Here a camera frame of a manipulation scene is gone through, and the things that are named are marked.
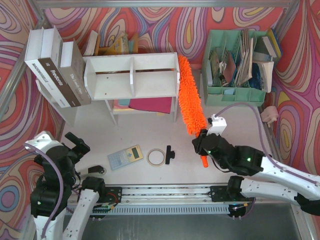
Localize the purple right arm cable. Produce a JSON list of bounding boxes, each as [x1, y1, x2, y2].
[[215, 102, 320, 187]]

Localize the grey Lonely One book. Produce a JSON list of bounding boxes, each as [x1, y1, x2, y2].
[[59, 40, 91, 106]]

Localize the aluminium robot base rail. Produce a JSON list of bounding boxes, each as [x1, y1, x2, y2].
[[69, 183, 305, 216]]

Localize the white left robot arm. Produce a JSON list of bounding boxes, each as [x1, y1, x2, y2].
[[24, 131, 106, 240]]

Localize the orange chenille duster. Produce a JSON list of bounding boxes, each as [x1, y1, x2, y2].
[[177, 55, 210, 168]]

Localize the blue white books at organizer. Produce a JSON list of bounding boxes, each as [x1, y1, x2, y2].
[[249, 28, 283, 93]]

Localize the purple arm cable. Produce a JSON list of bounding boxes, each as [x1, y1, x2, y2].
[[23, 142, 62, 238], [215, 102, 320, 187]]

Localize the grey brown notebook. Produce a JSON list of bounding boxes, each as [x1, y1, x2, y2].
[[192, 70, 201, 95]]

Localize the magazines in green organizer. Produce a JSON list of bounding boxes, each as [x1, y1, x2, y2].
[[203, 28, 257, 89]]

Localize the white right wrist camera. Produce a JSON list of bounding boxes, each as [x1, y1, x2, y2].
[[206, 114, 227, 136]]

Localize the blue beige scientific calculator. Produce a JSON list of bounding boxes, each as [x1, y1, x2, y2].
[[107, 145, 144, 171]]

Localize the coloured paper sheet stack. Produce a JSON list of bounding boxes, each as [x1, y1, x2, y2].
[[113, 97, 172, 114]]

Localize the leaning books behind shelf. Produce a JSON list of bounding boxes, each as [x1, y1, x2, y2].
[[82, 30, 139, 57]]

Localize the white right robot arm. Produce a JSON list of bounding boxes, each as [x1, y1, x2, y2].
[[192, 129, 320, 216]]

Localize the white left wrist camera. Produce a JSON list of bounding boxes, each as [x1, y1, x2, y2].
[[23, 130, 63, 154]]

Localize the brown Fredonia book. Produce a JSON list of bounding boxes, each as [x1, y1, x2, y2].
[[39, 27, 81, 108]]

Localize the yellow sticky note pad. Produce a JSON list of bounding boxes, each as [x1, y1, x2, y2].
[[156, 112, 166, 116]]

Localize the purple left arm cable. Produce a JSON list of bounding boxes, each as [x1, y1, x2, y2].
[[23, 142, 62, 238]]

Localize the white masking tape roll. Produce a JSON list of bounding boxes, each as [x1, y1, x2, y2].
[[147, 148, 166, 167]]

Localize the white wooden bookshelf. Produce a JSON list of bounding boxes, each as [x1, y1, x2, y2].
[[84, 52, 180, 124]]

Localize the white Mademoiselle book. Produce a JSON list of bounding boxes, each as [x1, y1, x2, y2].
[[24, 28, 70, 108]]

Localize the pink piggy figurine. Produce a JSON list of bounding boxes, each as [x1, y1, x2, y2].
[[260, 105, 279, 127]]

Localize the black T-shaped plastic part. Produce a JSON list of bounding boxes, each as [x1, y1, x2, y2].
[[165, 145, 176, 165]]

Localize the mint green desk organizer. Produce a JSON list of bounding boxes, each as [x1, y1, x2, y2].
[[201, 30, 266, 107]]

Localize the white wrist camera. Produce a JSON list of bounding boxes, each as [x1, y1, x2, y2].
[[206, 114, 227, 136], [23, 130, 63, 154]]

